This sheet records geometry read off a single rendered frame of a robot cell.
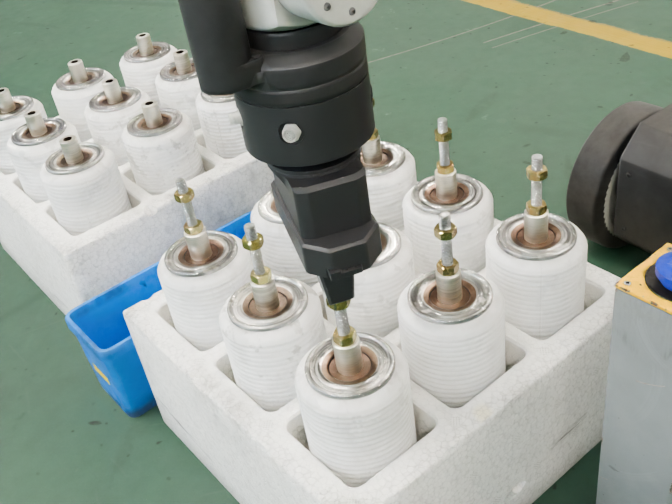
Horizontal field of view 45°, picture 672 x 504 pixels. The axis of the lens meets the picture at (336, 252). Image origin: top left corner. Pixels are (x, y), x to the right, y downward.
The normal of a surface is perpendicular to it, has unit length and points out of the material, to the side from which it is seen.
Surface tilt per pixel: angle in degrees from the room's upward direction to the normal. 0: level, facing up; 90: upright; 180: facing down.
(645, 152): 45
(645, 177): 90
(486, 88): 0
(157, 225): 90
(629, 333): 90
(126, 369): 92
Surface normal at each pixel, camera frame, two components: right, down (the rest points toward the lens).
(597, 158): -0.66, -0.18
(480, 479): 0.63, 0.39
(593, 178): -0.73, 0.02
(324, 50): 0.24, -0.23
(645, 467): -0.77, 0.46
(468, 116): -0.13, -0.80
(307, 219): -0.15, 0.61
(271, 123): -0.39, 0.59
